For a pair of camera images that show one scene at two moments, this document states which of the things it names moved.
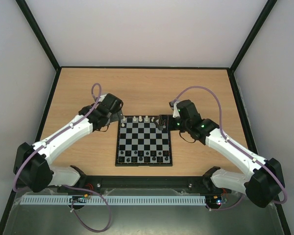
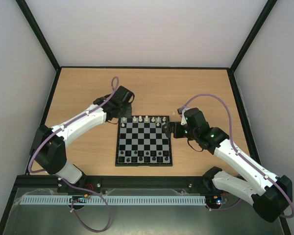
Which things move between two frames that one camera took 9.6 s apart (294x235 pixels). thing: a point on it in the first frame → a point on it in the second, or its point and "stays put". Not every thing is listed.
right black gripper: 167,123 → 171,129
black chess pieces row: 141,156 stays put
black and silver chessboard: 140,143 stays put
